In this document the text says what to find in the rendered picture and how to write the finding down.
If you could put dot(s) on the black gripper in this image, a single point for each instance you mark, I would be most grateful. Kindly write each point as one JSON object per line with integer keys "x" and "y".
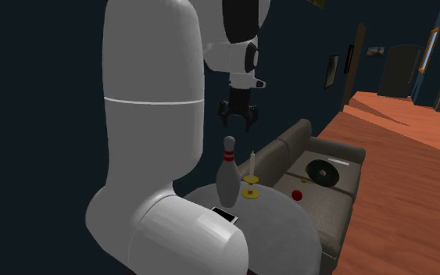
{"x": 239, "y": 100}

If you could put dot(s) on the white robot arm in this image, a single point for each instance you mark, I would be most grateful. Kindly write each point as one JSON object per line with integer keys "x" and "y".
{"x": 151, "y": 125}

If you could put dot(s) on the grey bowling pin red stripes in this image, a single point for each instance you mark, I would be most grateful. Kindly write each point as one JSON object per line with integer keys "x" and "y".
{"x": 228, "y": 177}

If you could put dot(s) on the white candle in gold holder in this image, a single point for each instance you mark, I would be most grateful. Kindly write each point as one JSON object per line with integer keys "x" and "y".
{"x": 251, "y": 182}

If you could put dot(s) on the red ball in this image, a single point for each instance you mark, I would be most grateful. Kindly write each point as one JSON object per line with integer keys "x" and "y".
{"x": 297, "y": 195}

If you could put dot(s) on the white-framed black phone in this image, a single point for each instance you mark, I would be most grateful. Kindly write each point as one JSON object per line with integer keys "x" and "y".
{"x": 225, "y": 215}

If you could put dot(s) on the black round disc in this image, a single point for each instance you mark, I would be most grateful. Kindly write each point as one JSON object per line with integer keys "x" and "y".
{"x": 322, "y": 173}

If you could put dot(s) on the grey round table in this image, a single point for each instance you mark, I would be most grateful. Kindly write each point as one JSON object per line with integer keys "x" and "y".
{"x": 280, "y": 232}

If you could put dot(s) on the grey-brown sofa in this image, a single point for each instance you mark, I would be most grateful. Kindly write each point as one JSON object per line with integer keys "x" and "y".
{"x": 326, "y": 213}

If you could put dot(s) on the narrow dark framed wall picture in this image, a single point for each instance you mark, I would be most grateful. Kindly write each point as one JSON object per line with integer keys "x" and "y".
{"x": 348, "y": 59}

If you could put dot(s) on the brown wooden door frame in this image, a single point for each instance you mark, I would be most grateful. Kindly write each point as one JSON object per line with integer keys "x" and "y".
{"x": 353, "y": 64}

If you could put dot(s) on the small landscape wall picture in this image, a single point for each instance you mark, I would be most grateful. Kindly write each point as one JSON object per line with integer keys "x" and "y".
{"x": 375, "y": 51}

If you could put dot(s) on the gold framed wall mirror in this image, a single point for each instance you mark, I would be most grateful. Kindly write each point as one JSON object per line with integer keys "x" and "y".
{"x": 429, "y": 49}

